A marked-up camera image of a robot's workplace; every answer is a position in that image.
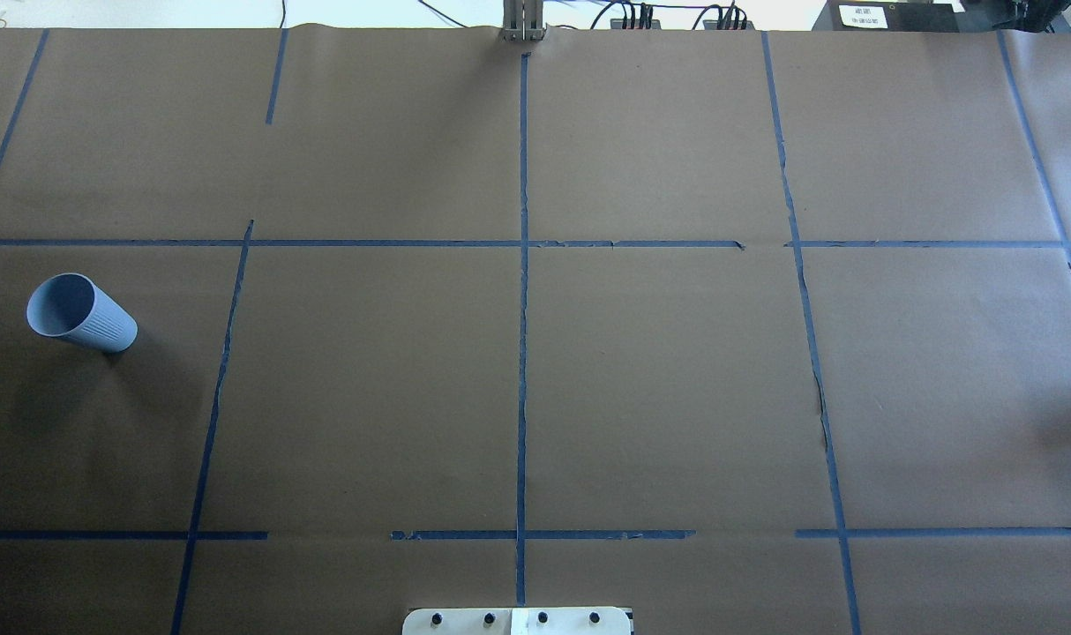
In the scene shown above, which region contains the black box with label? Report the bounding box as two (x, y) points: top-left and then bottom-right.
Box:
(811, 1), (968, 33)

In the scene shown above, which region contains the blue ribbed plastic cup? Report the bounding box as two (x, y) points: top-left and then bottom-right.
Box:
(25, 273), (138, 356)

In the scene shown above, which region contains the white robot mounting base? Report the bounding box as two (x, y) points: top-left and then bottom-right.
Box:
(401, 606), (635, 634)

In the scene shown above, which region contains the aluminium frame post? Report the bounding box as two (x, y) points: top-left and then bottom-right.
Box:
(500, 0), (546, 41)

